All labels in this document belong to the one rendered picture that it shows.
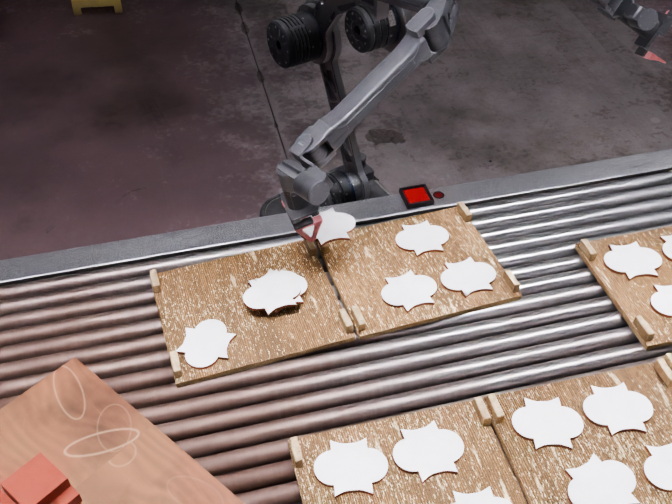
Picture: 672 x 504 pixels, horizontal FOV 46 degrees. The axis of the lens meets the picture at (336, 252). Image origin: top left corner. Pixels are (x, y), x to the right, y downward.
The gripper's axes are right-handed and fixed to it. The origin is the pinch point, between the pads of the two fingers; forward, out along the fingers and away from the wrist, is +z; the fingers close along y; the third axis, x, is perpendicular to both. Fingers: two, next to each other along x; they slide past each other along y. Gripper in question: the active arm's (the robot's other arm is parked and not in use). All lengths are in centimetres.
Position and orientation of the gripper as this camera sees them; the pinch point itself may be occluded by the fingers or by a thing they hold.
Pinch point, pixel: (307, 229)
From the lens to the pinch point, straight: 187.9
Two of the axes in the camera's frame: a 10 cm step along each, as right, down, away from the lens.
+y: 3.3, 6.4, -6.9
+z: 1.8, 6.7, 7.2
